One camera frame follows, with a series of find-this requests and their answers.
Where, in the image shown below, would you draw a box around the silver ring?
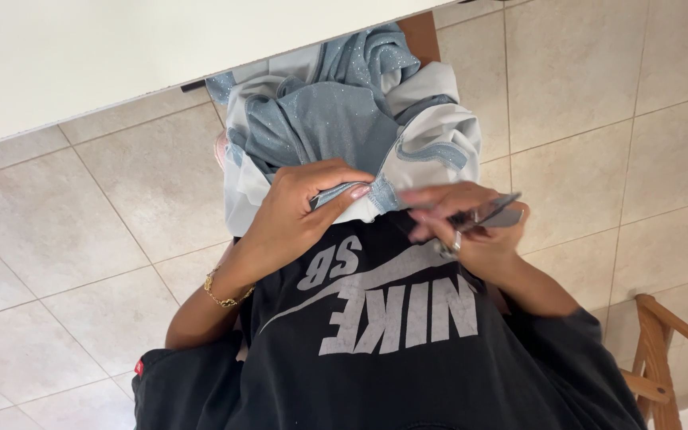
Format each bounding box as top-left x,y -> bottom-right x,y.
436,230 -> 463,259

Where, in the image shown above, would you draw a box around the light wooden chair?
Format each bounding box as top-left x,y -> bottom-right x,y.
618,293 -> 688,430

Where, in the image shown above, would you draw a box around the gold chain bracelet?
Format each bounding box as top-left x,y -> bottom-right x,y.
203,266 -> 257,309

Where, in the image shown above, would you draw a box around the silver scissors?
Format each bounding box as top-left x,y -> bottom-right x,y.
447,191 -> 524,235

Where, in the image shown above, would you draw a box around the person's left hand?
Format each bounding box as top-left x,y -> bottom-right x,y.
217,158 -> 376,295

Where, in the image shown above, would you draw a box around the person's right hand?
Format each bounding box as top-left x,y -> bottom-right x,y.
399,182 -> 531,283

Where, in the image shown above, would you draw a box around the white and blue glitter garment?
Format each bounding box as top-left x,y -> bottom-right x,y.
205,23 -> 483,238

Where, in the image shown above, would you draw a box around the black printed t-shirt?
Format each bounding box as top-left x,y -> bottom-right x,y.
131,209 -> 649,430

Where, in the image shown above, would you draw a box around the pink slipper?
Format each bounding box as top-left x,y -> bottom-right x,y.
213,128 -> 230,173

